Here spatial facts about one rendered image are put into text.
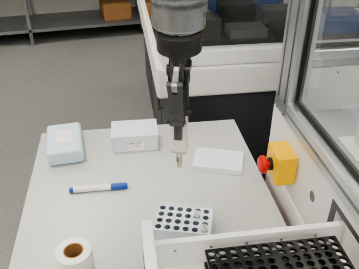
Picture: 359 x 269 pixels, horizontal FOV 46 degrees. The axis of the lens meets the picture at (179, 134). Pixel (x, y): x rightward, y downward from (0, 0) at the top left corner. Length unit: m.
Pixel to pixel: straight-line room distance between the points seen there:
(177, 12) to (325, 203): 0.44
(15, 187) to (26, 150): 0.35
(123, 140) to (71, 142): 0.13
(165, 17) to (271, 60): 0.75
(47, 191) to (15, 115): 2.01
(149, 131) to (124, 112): 1.77
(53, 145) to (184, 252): 0.54
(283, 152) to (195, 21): 0.38
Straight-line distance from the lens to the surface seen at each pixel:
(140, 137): 1.14
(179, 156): 0.81
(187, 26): 0.66
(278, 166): 0.91
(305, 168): 0.89
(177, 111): 0.71
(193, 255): 0.76
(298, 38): 0.89
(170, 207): 0.94
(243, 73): 1.35
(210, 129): 1.26
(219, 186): 1.05
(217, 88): 1.35
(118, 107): 2.99
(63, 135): 1.19
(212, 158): 1.11
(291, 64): 0.93
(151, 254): 0.66
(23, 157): 2.61
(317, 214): 0.87
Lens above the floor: 1.42
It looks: 32 degrees down
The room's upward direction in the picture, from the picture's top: straight up
